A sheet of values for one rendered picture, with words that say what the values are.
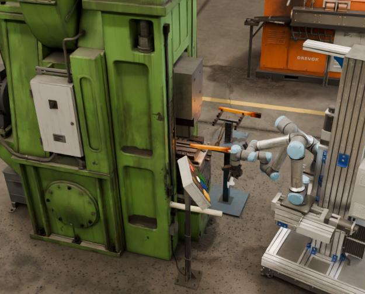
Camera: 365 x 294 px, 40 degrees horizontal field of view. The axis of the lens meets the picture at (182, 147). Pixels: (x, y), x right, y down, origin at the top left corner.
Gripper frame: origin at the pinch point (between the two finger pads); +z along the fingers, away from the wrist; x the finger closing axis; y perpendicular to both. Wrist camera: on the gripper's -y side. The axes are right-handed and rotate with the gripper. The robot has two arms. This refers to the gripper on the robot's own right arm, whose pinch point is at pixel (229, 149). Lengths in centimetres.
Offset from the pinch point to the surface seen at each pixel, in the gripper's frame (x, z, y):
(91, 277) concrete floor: -84, 104, 98
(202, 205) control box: -70, 4, 4
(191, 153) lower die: -8.3, 31.0, 3.5
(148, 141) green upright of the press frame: -37, 57, -24
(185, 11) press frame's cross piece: 19, 40, -110
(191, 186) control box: -73, 11, -15
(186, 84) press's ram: -16, 31, -66
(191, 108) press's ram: -16, 27, -45
